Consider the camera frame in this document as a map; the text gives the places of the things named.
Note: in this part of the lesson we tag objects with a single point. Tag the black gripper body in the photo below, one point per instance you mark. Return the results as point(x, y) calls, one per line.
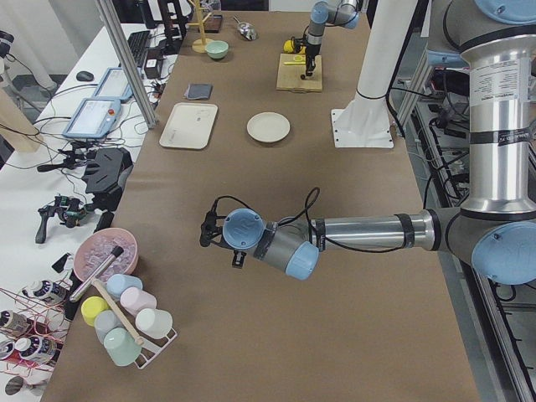
point(238, 258)
point(311, 51)

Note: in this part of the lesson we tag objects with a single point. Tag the beige round plate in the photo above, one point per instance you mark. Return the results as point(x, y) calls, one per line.
point(268, 127)

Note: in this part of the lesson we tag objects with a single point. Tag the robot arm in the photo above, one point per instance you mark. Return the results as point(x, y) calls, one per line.
point(493, 230)
point(323, 14)

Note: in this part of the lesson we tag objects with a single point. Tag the cream rabbit tray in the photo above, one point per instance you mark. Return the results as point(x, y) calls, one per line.
point(189, 126)

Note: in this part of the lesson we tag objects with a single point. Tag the bamboo cutting board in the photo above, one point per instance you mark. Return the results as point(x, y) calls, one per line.
point(288, 76)

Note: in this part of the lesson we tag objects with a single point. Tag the yellow lemon lower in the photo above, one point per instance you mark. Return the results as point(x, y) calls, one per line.
point(289, 47)

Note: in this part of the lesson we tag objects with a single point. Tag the metal scoop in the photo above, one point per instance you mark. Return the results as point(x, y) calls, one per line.
point(246, 30)

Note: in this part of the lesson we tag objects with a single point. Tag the mint green bowl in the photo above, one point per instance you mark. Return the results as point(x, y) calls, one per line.
point(217, 49)

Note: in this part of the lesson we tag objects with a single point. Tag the rack of pastel cups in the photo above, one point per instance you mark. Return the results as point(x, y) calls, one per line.
point(140, 343)

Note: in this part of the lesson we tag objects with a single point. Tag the wooden cup tree stand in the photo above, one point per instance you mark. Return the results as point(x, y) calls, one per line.
point(202, 14)

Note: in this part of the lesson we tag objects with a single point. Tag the grey folded cloth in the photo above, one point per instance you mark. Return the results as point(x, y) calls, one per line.
point(198, 92)

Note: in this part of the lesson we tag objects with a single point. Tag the metal muddler stick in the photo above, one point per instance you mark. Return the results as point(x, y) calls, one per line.
point(82, 288)

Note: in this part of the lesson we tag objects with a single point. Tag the pink bowl with ice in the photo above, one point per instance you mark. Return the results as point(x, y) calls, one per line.
point(97, 247)

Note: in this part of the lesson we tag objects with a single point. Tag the black keyboard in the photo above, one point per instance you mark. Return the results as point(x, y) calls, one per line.
point(138, 45)

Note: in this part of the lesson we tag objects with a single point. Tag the teach pendant far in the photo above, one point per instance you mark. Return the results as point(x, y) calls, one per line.
point(114, 84)

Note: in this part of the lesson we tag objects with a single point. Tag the teach pendant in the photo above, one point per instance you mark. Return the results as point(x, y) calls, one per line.
point(93, 118)
point(114, 84)

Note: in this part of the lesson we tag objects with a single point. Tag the teach pendant near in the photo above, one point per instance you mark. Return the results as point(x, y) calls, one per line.
point(93, 118)

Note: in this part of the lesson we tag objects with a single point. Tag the computer mouse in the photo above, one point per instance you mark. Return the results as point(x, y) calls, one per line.
point(84, 76)

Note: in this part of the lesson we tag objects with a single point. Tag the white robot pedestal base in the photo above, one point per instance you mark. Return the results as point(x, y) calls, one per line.
point(364, 122)

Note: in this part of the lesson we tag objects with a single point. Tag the aluminium frame post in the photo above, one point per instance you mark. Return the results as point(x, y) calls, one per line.
point(114, 29)

